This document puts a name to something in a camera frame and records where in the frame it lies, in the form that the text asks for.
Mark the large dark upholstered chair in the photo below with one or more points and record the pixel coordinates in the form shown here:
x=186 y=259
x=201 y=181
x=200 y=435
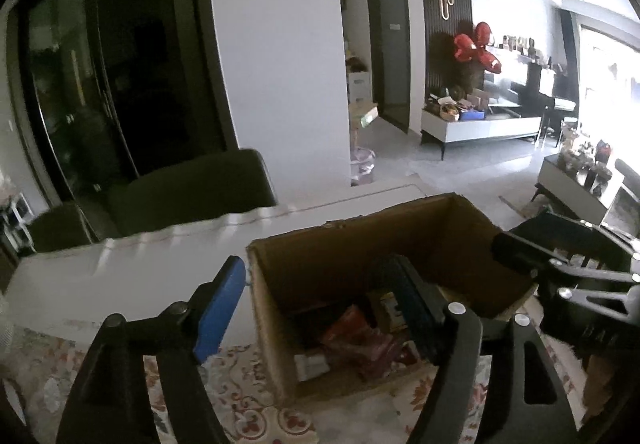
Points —
x=200 y=194

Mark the stacked boxes in corridor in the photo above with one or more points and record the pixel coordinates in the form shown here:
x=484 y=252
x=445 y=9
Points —
x=359 y=91

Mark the dark low coffee table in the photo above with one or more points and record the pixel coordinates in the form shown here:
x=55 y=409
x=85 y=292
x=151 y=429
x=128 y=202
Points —
x=575 y=189

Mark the dark glass sliding door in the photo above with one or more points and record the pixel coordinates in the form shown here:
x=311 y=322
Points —
x=115 y=74

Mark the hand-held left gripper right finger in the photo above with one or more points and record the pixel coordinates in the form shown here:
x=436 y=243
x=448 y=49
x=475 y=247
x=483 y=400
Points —
x=417 y=306

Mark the dark red snack packet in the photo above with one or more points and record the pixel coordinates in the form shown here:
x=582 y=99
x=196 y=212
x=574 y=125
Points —
x=382 y=355

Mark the brown cardboard box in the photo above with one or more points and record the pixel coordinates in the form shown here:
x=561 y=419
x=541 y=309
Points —
x=310 y=264

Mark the red white snack packet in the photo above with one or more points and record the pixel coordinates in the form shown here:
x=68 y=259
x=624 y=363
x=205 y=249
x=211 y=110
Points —
x=350 y=330

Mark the person's right hand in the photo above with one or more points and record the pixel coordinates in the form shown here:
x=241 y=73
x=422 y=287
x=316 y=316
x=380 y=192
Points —
x=599 y=381

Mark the dark interior door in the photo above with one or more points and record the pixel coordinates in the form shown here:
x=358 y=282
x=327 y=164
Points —
x=391 y=39

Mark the purple plastic bag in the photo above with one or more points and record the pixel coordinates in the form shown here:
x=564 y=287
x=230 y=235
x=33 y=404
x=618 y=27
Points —
x=362 y=166

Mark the small dark upholstered chair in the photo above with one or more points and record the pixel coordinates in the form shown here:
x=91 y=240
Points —
x=55 y=229

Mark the patterned floral tablecloth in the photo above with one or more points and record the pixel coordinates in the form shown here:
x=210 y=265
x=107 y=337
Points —
x=260 y=404

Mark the white television console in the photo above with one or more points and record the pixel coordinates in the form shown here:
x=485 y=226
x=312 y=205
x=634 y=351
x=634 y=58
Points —
x=480 y=126

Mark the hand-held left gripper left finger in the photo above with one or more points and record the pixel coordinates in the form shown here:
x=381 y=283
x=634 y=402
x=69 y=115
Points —
x=220 y=304

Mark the red foil balloons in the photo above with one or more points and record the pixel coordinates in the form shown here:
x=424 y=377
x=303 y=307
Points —
x=475 y=46

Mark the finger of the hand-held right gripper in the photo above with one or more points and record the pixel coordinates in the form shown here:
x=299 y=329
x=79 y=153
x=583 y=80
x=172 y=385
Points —
x=530 y=250
x=585 y=299

